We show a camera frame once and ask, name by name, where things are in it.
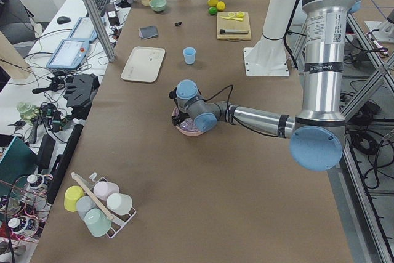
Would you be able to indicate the light blue plastic cup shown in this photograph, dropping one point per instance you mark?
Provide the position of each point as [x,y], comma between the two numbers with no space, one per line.
[189,54]

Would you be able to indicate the steel muddler black tip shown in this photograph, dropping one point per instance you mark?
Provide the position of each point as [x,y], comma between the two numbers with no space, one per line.
[232,31]

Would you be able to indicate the white cup on rack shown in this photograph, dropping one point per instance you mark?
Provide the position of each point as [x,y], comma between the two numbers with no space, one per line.
[119,203]

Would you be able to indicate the mint cup on rack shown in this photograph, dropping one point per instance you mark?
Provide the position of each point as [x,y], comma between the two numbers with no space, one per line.
[97,222]

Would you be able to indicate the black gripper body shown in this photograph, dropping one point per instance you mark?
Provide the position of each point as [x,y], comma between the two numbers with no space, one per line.
[183,117]

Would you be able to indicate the pink bowl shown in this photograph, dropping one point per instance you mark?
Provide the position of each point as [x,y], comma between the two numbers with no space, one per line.
[192,134]

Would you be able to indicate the teach pendant near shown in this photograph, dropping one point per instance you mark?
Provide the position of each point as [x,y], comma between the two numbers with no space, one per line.
[69,54]

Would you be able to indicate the yellow lemon near board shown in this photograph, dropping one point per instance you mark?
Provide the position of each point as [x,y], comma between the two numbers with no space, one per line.
[220,6]

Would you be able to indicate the yellow plastic knife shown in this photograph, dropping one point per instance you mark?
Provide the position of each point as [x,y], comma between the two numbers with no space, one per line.
[232,18]

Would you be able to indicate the grey cup on rack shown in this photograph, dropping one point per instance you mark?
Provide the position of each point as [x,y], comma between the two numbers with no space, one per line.
[84,205]

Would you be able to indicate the cream rabbit serving tray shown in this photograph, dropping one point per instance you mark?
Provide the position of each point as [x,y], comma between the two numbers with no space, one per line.
[143,64]

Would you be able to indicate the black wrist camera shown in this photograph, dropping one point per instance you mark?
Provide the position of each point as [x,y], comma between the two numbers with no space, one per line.
[173,94]

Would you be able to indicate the aluminium frame post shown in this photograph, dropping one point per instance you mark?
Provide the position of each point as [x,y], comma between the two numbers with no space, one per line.
[99,28]

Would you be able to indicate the teach pendant far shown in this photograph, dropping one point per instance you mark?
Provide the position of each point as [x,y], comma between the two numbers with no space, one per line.
[83,29]

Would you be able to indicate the teach pendant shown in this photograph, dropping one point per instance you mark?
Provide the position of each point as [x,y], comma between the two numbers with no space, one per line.
[69,54]
[83,29]

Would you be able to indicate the white wire cup rack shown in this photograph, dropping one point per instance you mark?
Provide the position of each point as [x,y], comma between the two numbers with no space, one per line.
[117,222]

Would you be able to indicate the pink cup on rack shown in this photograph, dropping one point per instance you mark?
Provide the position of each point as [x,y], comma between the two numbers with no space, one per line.
[102,190]

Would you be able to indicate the green lime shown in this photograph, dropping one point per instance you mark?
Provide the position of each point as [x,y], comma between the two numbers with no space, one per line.
[212,11]

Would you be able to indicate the black plastic bracket part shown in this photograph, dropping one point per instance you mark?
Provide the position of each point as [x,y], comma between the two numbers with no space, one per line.
[79,94]

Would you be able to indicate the lemon half lower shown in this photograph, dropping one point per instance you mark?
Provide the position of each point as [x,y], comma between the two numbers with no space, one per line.
[240,14]

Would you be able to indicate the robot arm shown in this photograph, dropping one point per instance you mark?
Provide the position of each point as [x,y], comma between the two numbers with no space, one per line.
[317,133]

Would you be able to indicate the mint green bowl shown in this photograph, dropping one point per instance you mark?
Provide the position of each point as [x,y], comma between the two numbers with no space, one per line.
[158,5]

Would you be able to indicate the grey folded cloth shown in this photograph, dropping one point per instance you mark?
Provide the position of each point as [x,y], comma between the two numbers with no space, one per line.
[148,32]

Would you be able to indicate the wooden cutting board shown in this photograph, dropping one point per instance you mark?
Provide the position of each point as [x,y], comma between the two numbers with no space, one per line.
[232,24]

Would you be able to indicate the clear ice cubes pile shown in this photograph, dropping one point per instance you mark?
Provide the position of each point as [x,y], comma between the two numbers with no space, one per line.
[189,126]

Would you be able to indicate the yellow lemon far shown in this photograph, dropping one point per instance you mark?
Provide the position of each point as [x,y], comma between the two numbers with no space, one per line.
[212,3]

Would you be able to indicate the yellow cup on rack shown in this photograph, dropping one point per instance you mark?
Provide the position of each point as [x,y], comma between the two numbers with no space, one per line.
[72,195]

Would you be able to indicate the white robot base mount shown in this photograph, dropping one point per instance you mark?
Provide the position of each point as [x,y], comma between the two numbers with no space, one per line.
[268,56]

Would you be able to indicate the black computer mouse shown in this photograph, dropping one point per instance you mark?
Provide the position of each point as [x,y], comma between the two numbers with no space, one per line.
[63,19]

